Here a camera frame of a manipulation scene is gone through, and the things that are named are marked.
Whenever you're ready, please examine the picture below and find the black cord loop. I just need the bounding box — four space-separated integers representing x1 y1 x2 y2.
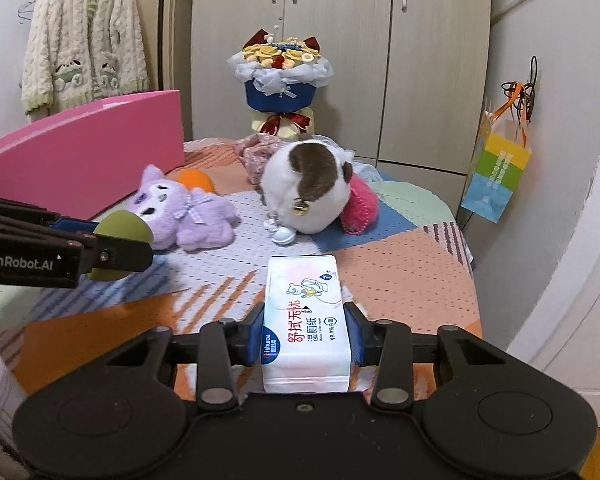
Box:
522 55 541 123

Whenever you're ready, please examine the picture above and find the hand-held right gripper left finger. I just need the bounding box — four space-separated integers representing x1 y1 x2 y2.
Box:
104 304 267 407

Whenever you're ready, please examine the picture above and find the pink storage box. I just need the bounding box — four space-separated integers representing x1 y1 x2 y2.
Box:
0 89 185 221

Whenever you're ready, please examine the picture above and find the beige wardrobe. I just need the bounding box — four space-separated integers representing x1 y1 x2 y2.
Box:
159 0 496 176

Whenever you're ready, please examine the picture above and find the olive green plush toy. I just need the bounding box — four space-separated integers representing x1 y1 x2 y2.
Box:
88 211 155 282

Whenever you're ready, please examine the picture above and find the purple plush toy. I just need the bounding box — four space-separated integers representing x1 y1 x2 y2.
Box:
130 164 241 252

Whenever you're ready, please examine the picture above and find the colourful striped gift bag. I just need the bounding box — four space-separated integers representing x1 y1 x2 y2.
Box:
460 80 533 225

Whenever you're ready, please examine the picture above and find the white brown plush cat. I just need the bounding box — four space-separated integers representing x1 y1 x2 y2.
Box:
257 140 355 235

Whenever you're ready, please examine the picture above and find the cream green knitted cardigan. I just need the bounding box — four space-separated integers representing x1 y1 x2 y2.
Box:
20 0 151 116

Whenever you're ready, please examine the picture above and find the flower bouquet in blue wrap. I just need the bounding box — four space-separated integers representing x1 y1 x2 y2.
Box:
226 24 335 142

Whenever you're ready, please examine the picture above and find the patchwork blanket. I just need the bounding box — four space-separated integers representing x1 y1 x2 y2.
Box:
0 137 481 401

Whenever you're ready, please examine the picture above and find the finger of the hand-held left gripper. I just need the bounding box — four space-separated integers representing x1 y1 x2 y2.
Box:
0 194 102 236
0 217 155 278

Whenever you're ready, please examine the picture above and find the pink knitted item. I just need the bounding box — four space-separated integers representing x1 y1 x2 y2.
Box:
337 172 381 237

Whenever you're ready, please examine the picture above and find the pink floral cloth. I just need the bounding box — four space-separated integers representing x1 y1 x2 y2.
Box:
232 134 283 187

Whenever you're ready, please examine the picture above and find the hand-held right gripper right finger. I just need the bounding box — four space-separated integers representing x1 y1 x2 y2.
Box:
344 301 512 408

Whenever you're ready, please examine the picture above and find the white wet wipes pack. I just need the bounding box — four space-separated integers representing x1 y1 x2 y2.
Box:
261 255 353 395

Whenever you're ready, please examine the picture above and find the orange plush ball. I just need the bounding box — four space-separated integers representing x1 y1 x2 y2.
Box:
175 167 217 195

